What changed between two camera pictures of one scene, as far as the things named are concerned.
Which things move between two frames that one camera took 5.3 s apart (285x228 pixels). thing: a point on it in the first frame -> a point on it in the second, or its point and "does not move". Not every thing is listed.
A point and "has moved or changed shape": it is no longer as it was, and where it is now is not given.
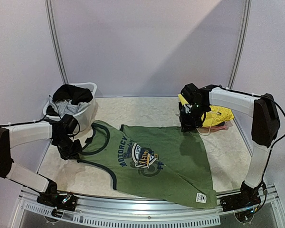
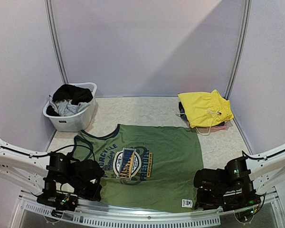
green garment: (167, 163) has moved or changed shape
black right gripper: (186, 122) -> (204, 198)
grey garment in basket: (65, 107) does not move
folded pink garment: (223, 127) does not move
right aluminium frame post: (247, 4) does not move
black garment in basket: (76, 95) does not move
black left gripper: (74, 155) -> (94, 194)
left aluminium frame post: (53, 29) does not move
